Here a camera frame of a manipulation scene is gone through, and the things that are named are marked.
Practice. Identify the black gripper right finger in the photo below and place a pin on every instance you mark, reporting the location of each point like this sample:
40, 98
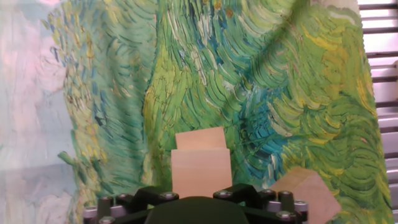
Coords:
236, 193

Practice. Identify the green blue painted cloth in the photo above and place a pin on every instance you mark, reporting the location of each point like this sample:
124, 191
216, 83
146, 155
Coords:
109, 93

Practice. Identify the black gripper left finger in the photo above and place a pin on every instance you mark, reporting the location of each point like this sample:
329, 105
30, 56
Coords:
155, 194

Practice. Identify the wooden cube block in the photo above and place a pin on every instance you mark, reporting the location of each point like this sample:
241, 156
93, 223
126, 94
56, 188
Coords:
314, 196
201, 171
200, 138

